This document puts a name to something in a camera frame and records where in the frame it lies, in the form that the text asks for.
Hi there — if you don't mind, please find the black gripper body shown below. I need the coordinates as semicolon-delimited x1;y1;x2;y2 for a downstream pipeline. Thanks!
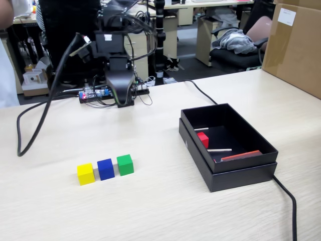
95;31;131;74

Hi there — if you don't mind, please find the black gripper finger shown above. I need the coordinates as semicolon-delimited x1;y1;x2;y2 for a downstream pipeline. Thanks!
107;81;120;105
105;73;135;106

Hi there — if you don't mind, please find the green cube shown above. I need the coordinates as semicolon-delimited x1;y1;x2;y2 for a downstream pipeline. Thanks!
116;154;134;177

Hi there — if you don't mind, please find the blue cube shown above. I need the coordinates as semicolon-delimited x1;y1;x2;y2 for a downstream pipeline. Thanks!
97;158;115;181

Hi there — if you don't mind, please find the yellow cube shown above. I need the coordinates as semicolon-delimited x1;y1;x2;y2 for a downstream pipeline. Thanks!
77;163;96;186

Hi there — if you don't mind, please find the red cube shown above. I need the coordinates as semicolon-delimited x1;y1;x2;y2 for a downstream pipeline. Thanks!
196;132;210;149

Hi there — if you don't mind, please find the person's forearm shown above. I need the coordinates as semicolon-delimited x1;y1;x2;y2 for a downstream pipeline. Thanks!
0;0;15;29

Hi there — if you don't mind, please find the small cardboard box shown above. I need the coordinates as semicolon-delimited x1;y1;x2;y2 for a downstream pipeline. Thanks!
22;69;50;97

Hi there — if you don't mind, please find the black box tray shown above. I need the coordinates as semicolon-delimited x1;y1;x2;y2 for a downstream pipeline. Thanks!
180;102;279;174

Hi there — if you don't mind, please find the black open box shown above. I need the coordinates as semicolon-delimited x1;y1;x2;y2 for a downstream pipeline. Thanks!
179;117;278;193

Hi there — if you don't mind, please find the large cardboard box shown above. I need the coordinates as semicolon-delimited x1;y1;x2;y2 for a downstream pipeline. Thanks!
261;0;321;100

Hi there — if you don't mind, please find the beige three-drawer cabinet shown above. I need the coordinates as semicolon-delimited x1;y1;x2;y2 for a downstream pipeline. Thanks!
124;27;149;81

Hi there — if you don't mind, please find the black laptop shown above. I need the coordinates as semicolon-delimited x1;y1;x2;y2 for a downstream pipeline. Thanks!
101;0;139;14

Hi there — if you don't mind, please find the tall black chair back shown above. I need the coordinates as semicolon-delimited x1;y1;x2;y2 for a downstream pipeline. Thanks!
39;0;106;83

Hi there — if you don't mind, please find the black vertical pole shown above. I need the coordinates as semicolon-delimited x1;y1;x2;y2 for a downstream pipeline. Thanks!
153;0;167;80

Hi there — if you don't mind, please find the person in striped shirt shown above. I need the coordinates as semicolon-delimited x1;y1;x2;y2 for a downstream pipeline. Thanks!
35;0;48;45

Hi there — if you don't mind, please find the long beige office desk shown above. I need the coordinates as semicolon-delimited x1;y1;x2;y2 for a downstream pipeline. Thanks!
102;4;195;26
147;0;255;9

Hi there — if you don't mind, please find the person's white shirt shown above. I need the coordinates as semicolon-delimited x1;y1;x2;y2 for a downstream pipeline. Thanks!
0;37;20;108

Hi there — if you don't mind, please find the grey clothing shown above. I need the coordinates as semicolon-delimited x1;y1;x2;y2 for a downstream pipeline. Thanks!
211;28;259;55

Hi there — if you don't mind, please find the flat orange block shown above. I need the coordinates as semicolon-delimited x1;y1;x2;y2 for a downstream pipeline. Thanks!
220;150;263;163

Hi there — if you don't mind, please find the black office chair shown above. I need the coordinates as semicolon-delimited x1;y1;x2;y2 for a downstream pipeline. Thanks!
209;16;274;72

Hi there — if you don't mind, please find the electronics board with wires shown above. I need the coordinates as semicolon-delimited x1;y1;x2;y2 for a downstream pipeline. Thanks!
78;82;151;105

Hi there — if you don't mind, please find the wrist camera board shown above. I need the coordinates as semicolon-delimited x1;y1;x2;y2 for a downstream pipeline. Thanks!
71;34;98;64

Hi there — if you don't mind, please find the narrow beige pedestal cabinet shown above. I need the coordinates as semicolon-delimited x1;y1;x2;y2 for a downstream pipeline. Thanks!
163;15;179;59

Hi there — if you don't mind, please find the thick black camera cable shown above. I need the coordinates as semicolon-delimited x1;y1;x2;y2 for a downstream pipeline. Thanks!
16;32;87;158

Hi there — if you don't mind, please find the thick black power cable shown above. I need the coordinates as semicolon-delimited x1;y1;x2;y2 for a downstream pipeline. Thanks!
184;79;298;241

